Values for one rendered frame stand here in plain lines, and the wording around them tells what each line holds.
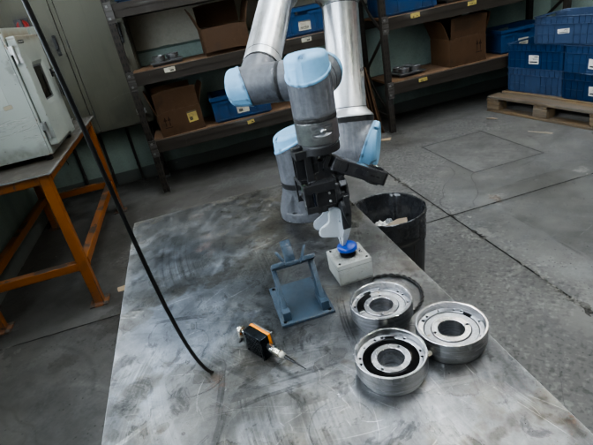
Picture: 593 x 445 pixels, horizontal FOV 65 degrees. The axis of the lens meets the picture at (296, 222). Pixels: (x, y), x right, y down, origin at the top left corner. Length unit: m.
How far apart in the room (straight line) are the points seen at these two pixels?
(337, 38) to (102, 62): 3.37
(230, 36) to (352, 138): 3.02
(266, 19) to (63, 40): 3.46
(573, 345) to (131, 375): 1.60
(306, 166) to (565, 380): 1.33
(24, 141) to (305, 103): 2.15
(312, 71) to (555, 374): 1.45
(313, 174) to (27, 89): 2.08
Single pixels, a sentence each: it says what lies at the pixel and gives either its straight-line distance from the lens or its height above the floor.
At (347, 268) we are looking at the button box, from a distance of 0.90.
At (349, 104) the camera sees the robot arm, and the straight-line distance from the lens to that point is 1.12.
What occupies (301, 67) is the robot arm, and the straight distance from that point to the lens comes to 0.76.
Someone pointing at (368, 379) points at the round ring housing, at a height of 0.83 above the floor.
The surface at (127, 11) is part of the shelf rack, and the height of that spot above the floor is 1.43.
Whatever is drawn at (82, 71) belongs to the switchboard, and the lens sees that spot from 4.38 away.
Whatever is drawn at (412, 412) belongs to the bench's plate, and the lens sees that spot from 0.68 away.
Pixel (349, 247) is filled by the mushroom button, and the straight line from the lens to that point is 0.90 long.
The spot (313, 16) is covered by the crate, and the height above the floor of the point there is 1.13.
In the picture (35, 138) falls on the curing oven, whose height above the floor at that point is 0.91.
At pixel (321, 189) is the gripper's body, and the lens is 0.82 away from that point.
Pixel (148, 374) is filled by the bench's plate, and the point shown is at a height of 0.80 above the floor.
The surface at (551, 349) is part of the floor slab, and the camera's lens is 2.00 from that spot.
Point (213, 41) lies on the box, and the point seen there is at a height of 1.11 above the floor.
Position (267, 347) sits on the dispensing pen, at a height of 0.83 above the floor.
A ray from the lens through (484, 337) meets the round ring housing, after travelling 0.73.
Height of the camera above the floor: 1.32
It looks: 26 degrees down
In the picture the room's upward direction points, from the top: 12 degrees counter-clockwise
